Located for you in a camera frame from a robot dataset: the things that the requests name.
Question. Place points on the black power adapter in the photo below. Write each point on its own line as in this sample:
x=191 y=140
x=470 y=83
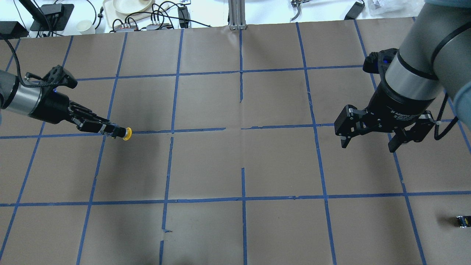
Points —
x=355 y=11

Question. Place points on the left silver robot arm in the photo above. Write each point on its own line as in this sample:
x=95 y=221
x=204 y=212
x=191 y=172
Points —
x=18 y=95

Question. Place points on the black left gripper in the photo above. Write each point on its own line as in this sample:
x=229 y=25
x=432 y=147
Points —
x=51 y=107

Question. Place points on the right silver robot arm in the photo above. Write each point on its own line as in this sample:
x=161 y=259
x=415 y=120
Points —
x=425 y=83

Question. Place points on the black camera stand base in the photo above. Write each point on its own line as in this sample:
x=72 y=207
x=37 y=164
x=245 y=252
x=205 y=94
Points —
x=54 y=17

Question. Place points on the beige plate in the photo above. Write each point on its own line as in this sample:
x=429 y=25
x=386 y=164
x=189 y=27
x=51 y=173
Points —
x=131 y=6

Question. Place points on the clear plastic bag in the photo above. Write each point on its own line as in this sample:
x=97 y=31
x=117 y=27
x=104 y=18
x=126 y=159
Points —
x=402 y=8

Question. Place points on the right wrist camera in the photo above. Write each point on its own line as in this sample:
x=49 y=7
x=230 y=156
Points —
x=378 y=62

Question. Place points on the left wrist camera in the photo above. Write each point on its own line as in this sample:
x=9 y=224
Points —
x=57 y=76

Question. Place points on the white paper cup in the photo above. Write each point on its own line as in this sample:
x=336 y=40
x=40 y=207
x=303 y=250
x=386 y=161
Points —
x=85 y=27

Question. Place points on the yellow push button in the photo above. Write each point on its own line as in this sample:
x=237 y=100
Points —
x=121 y=132

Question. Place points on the beige tray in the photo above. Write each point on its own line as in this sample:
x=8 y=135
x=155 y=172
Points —
x=116 y=20

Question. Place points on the aluminium frame post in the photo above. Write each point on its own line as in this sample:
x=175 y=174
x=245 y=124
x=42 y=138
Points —
x=237 y=15

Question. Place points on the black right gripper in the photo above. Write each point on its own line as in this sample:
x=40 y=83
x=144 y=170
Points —
x=390 y=104

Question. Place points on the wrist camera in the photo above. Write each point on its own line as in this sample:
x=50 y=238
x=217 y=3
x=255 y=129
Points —
x=378 y=62
x=57 y=76

